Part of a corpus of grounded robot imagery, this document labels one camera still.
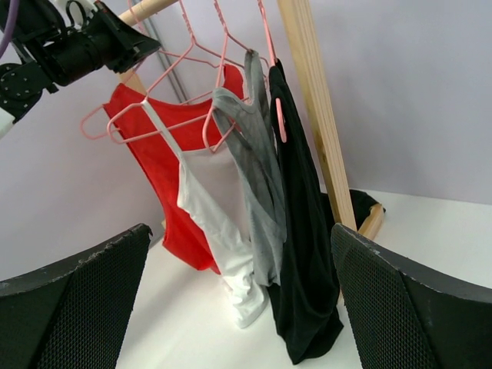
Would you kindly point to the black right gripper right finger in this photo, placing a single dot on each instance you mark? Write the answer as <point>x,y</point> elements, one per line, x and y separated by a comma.
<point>404,314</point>

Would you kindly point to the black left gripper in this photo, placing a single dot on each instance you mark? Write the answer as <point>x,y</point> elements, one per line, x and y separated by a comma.
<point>67,54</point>

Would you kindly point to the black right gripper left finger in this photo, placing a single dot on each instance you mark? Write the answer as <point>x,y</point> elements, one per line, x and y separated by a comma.
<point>74,313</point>

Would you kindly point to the pink hanger of red top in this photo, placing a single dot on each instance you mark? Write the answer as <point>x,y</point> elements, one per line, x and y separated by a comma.
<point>136,15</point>

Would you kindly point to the pink hanger of white top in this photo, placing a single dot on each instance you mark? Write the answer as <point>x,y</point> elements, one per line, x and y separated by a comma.
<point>189,111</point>

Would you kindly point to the red tank top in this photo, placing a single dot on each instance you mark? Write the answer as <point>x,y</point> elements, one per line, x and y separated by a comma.
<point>183,238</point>

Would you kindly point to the white camisole top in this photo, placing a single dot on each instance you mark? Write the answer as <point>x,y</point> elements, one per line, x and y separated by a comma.
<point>211,192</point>

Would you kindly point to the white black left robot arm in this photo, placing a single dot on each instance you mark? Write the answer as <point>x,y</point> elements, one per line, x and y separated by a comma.
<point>23,83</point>

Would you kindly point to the black tank top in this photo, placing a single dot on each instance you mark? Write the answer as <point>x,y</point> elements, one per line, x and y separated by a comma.
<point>304,304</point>

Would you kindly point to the pink hanger of grey top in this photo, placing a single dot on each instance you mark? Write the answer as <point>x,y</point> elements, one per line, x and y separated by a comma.
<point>244,119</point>

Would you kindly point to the grey tank top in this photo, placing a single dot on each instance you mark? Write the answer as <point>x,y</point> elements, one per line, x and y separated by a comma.
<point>264,201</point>

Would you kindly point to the wooden clothes rack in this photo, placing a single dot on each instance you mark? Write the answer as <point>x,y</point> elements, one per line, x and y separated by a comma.
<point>300,30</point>

